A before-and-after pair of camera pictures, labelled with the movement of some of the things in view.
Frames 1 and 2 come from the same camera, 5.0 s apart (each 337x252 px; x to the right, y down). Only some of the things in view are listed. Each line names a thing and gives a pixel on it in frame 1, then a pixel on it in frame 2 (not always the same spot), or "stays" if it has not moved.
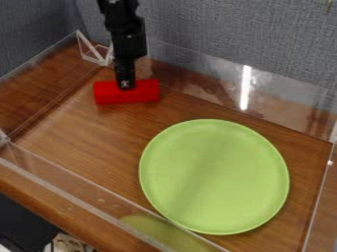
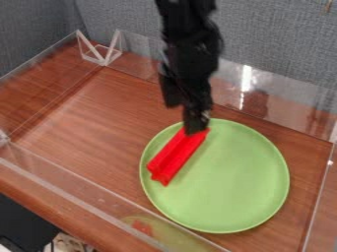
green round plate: [214, 176] stays
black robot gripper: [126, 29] -> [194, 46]
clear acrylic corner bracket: [100, 55] stays
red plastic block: [107, 92] -> [175, 155]
